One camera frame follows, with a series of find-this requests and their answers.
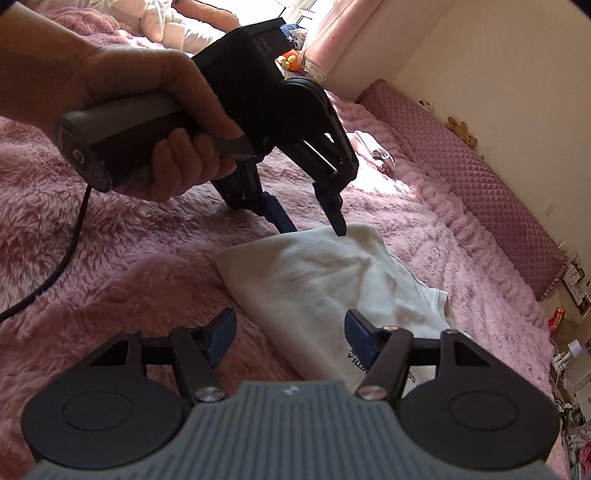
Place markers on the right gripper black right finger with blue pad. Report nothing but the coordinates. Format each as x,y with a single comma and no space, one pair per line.
387,354

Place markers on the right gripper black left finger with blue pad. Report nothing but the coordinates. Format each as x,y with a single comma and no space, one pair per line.
194,353

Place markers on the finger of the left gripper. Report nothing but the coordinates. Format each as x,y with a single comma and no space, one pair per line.
331,204
268,207

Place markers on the white sweatshirt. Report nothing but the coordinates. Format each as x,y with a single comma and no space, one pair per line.
297,287

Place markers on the person's left forearm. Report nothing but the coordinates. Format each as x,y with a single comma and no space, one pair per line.
42,68

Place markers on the person's left hand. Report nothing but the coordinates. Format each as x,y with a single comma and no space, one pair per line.
178,162

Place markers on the orange plush toy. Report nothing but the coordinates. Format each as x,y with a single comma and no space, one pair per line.
290,61

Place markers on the small pink white garment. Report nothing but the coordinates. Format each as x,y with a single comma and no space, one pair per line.
367,147

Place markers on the pink curtain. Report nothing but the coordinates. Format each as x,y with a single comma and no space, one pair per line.
331,35

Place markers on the pink fluffy blanket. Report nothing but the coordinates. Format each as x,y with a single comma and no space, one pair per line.
151,267

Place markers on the brown teddy bear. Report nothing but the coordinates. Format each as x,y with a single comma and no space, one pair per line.
461,130

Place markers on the pink quilted headboard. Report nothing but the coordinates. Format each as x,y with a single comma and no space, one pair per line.
448,159

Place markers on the red snack bag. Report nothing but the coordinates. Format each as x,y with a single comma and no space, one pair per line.
556,321

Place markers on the white table lamp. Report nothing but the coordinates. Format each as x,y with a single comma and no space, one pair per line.
561,360

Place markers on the white bedside shelf with items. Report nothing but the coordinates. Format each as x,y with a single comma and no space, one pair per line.
577,285

